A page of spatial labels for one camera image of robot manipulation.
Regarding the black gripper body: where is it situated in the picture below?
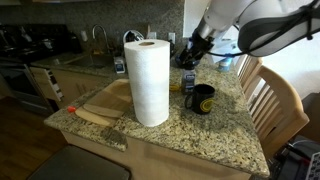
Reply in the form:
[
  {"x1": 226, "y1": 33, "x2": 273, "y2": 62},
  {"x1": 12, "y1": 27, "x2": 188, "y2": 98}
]
[{"x1": 187, "y1": 30, "x2": 215, "y2": 58}]

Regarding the black pepper container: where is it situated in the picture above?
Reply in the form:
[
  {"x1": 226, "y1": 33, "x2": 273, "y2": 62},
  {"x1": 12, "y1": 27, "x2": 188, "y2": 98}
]
[{"x1": 180, "y1": 67, "x2": 197, "y2": 95}]

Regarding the small white blue container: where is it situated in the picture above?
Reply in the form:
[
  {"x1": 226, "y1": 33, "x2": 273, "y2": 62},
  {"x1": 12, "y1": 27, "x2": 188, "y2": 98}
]
[{"x1": 113, "y1": 55, "x2": 127, "y2": 75}]

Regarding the light blue bottle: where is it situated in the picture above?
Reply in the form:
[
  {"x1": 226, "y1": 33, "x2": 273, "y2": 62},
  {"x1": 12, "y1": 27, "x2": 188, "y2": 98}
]
[{"x1": 218, "y1": 54, "x2": 234, "y2": 73}]

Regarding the small yellow dish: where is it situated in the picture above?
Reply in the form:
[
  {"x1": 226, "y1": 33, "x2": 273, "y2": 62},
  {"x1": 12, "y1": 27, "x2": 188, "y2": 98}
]
[{"x1": 169, "y1": 83, "x2": 183, "y2": 93}]

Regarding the black mug yellow logo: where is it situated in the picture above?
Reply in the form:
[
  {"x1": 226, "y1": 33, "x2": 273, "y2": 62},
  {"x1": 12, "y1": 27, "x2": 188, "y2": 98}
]
[{"x1": 184, "y1": 83, "x2": 216, "y2": 116}]

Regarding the white paper towel roll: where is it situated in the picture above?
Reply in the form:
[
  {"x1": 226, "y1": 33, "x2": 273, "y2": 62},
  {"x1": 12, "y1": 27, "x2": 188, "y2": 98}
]
[{"x1": 123, "y1": 38, "x2": 171, "y2": 128}]

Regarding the small light wooden chair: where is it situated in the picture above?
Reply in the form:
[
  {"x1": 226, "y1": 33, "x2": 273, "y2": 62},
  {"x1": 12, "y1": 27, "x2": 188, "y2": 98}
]
[{"x1": 237, "y1": 54, "x2": 264, "y2": 101}]

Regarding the white round plate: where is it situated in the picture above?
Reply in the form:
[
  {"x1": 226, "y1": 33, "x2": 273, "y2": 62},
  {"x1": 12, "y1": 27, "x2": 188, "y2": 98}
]
[{"x1": 123, "y1": 29, "x2": 145, "y2": 44}]

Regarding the wooden cutting board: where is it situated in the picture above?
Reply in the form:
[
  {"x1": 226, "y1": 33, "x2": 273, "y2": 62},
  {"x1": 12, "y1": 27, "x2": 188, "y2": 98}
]
[{"x1": 83, "y1": 78, "x2": 134, "y2": 118}]

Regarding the chrome kitchen faucet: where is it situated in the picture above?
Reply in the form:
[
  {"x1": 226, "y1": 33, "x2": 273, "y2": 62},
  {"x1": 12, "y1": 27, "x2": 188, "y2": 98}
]
[{"x1": 91, "y1": 23, "x2": 111, "y2": 54}]

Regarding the steel kitchen sink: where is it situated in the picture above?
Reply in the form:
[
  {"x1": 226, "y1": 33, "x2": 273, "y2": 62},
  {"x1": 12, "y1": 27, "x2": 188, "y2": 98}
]
[{"x1": 66, "y1": 53, "x2": 116, "y2": 69}]

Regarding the large light wooden chair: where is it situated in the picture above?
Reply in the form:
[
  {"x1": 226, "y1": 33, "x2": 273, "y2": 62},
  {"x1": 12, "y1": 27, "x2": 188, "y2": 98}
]
[{"x1": 249, "y1": 64, "x2": 311, "y2": 161}]

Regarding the light wooden spatula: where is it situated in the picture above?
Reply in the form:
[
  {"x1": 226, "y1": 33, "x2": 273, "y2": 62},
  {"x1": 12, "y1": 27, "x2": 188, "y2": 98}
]
[{"x1": 74, "y1": 103, "x2": 126, "y2": 128}]

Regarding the beige kitchen cabinet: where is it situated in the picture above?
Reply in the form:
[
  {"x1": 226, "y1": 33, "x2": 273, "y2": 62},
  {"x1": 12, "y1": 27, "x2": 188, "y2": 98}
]
[{"x1": 29, "y1": 65, "x2": 113, "y2": 109}]

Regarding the black equipment pile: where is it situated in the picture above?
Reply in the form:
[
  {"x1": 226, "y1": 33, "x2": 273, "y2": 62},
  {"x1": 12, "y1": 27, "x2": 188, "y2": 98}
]
[{"x1": 266, "y1": 134, "x2": 320, "y2": 180}]

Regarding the black flat-topped box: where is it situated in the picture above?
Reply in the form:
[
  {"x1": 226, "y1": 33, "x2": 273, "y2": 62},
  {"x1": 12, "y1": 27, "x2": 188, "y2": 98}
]
[{"x1": 26, "y1": 144, "x2": 132, "y2": 180}]

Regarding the black kitchen stove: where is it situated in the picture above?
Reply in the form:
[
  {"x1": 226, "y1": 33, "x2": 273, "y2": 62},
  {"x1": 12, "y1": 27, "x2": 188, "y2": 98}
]
[{"x1": 0, "y1": 23, "x2": 81, "y2": 116}]

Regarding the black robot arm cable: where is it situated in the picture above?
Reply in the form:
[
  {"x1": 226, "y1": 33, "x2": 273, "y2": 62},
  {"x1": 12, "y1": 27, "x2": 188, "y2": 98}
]
[{"x1": 204, "y1": 0, "x2": 320, "y2": 58}]

